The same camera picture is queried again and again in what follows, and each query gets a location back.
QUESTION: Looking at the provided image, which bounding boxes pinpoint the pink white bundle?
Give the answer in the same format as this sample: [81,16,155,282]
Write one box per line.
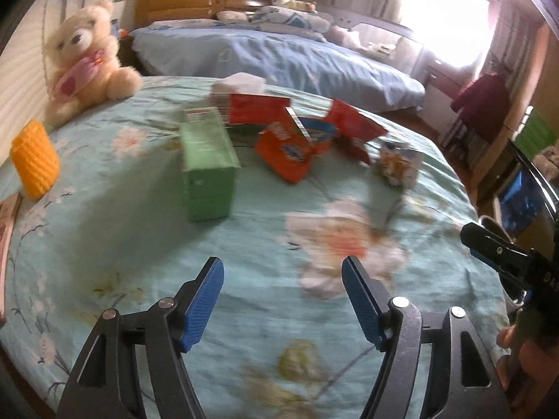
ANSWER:
[327,24,363,49]

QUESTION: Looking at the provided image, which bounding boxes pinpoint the orange snack bag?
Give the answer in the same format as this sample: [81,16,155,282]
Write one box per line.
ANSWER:
[255,107,317,184]

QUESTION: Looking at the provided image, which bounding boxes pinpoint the wooden headboard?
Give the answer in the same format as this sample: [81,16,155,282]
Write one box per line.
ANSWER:
[133,0,280,31]

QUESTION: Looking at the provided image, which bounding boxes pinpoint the white pink pillow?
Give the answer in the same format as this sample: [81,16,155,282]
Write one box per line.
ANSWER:
[217,9,254,23]

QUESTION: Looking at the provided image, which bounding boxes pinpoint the pink flat box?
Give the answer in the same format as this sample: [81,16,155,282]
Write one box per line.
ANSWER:
[0,194,22,328]

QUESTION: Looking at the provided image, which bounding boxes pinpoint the bed with blue sheet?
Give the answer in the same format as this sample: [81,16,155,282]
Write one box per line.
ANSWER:
[130,18,426,116]

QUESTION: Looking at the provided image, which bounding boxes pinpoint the white plush toy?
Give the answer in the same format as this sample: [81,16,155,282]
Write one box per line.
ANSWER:
[271,0,317,12]

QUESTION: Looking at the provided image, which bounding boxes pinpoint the yellow foam fruit net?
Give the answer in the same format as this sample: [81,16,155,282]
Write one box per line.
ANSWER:
[9,120,61,201]

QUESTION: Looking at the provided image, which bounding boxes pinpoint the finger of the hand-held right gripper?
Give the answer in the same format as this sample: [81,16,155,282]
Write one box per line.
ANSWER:
[467,222,529,257]
[460,232,531,286]

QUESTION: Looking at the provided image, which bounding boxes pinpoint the red white carton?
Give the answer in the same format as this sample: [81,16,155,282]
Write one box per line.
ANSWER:
[212,91,292,128]

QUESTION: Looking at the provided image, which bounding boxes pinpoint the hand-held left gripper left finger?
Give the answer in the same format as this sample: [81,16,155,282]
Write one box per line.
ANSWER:
[57,257,225,419]

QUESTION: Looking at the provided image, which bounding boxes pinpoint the wooden wardrobe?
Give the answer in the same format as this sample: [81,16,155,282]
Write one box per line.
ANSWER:
[474,22,551,210]

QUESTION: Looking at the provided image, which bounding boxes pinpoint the white radiator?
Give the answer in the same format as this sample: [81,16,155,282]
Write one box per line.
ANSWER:
[445,118,481,167]

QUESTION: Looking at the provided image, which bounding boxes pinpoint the bright window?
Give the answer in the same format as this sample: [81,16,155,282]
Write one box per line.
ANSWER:
[402,0,503,75]

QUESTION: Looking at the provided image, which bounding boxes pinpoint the teal floral bedspread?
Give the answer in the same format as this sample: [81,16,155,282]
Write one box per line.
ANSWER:
[0,74,511,419]

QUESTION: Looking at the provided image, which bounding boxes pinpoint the brown plush toy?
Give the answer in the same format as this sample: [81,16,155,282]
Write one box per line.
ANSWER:
[535,144,559,184]

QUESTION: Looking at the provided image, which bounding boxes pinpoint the black glass-door cabinet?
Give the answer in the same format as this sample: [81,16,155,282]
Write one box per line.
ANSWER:
[491,137,559,245]

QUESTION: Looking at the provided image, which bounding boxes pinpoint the dark wooden nightstand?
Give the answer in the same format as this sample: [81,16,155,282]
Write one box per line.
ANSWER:
[116,35,145,75]

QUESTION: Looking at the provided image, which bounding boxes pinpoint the grey bed guard rail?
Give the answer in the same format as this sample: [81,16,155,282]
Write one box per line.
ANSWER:
[317,4,426,64]

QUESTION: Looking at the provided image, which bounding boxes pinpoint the white louvered closet door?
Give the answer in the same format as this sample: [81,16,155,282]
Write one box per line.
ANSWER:
[0,0,71,140]

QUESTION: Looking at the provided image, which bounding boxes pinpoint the dark red coat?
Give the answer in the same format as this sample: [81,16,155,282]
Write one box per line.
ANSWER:
[451,72,511,138]

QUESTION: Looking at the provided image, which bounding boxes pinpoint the green cardboard box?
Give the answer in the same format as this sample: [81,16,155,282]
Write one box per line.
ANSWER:
[179,108,242,222]

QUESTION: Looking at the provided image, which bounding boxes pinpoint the stack of green boxes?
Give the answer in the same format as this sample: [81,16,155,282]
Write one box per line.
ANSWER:
[515,107,559,160]

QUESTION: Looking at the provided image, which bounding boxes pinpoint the wooden desk with drawers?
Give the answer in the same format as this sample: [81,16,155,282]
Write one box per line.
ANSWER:
[421,59,464,92]

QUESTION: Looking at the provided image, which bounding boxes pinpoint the blue white folded quilt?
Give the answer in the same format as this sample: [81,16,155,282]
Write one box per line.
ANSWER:
[249,5,335,42]

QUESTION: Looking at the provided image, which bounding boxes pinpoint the cream teddy bear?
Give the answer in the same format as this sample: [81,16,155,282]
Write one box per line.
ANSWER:
[44,0,144,127]

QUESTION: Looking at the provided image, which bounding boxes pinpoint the small printed snack packet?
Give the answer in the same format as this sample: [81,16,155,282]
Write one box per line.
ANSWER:
[378,142,425,189]

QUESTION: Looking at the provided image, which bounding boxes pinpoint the person's right hand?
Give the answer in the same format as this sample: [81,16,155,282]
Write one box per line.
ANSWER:
[495,326,559,406]

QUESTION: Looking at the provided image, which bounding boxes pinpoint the white foam block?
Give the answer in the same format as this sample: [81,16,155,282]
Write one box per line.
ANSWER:
[212,73,267,97]

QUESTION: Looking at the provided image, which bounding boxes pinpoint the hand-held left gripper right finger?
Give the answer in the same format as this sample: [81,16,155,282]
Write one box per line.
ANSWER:
[341,255,514,419]

